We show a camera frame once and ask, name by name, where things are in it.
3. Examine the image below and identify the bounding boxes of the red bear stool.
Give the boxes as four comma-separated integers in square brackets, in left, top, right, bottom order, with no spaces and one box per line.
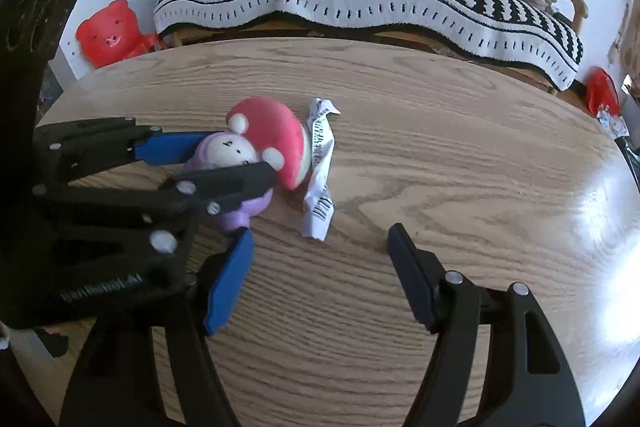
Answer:
[75,0,161,70]

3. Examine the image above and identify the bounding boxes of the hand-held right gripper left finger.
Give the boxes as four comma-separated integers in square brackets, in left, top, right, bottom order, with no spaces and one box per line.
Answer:
[59,228,256,427]

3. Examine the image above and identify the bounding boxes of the black chair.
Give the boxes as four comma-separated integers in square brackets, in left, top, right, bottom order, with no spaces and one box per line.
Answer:
[614,134,640,202]

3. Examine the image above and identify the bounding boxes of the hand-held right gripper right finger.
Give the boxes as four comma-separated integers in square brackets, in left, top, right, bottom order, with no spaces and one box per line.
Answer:
[386,223,587,427]

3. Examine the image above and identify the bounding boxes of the red mushroom purple plush toy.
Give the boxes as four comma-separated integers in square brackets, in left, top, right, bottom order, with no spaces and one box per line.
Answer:
[181,96,310,233]

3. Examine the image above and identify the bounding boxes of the white barcode wrapper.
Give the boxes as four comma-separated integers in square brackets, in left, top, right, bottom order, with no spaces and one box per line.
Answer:
[300,98,342,242]

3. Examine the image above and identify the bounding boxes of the red plastic bag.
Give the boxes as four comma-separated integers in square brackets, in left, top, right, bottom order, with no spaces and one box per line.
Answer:
[585,66,621,118]

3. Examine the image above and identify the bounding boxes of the crumpled white papers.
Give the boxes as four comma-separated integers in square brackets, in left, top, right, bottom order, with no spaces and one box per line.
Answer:
[597,104,628,138]

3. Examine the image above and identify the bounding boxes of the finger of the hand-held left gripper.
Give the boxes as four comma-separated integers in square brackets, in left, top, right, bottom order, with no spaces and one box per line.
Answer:
[34,161,277,229]
[34,117,216,184]

